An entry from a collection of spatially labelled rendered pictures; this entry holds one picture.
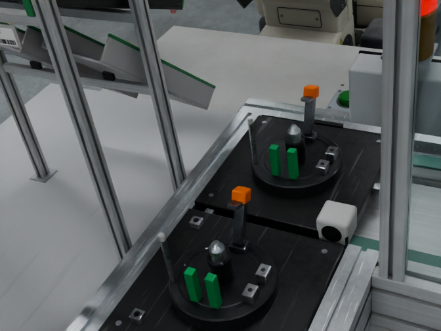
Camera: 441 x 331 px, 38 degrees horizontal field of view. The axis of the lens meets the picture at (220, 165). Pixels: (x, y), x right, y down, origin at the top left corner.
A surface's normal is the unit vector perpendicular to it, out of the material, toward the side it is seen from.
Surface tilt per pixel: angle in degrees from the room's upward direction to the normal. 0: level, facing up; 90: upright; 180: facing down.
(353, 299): 0
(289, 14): 98
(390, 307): 90
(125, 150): 0
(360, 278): 0
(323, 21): 98
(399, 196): 90
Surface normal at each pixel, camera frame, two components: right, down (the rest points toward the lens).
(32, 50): 0.80, 0.28
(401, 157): -0.44, 0.60
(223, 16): -0.14, -0.78
